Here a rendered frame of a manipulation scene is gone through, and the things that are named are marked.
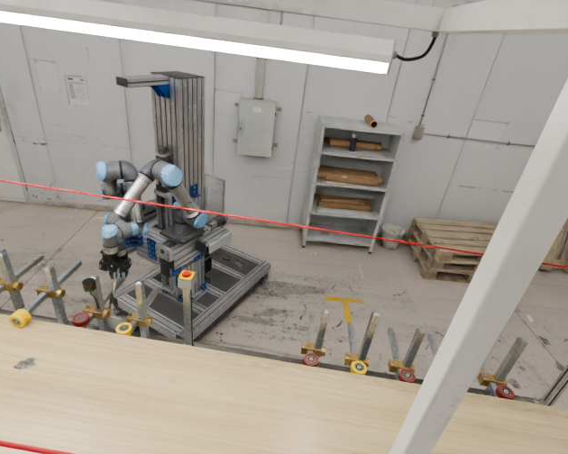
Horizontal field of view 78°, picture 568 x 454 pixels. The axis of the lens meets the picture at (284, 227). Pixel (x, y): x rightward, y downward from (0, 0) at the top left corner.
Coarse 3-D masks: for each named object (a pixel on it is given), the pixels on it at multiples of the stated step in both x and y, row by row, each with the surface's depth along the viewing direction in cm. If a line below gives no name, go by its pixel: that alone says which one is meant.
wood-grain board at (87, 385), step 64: (0, 320) 182; (0, 384) 152; (64, 384) 155; (128, 384) 159; (192, 384) 162; (256, 384) 166; (320, 384) 170; (384, 384) 175; (0, 448) 131; (64, 448) 133; (128, 448) 136; (192, 448) 138; (256, 448) 141; (320, 448) 144; (384, 448) 147; (448, 448) 150; (512, 448) 153
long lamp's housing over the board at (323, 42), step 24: (0, 0) 93; (24, 0) 92; (48, 0) 92; (72, 0) 92; (120, 24) 92; (144, 24) 92; (168, 24) 91; (192, 24) 91; (216, 24) 91; (240, 24) 90; (264, 24) 90; (288, 48) 91; (312, 48) 90; (336, 48) 89; (360, 48) 89; (384, 48) 89; (384, 72) 94
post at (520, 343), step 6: (516, 342) 180; (522, 342) 176; (516, 348) 179; (522, 348) 178; (510, 354) 183; (516, 354) 181; (504, 360) 187; (510, 360) 183; (516, 360) 183; (504, 366) 186; (510, 366) 185; (498, 372) 191; (504, 372) 187; (498, 378) 190; (504, 378) 190; (486, 390) 199
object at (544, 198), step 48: (192, 0) 95; (240, 0) 89; (288, 0) 88; (336, 0) 87; (528, 0) 49; (528, 192) 43; (528, 240) 44; (480, 288) 50; (480, 336) 52; (432, 384) 61; (432, 432) 64
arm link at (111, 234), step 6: (102, 228) 184; (108, 228) 184; (114, 228) 185; (102, 234) 184; (108, 234) 183; (114, 234) 185; (120, 234) 188; (108, 240) 184; (114, 240) 186; (120, 240) 191; (108, 246) 186; (114, 246) 188
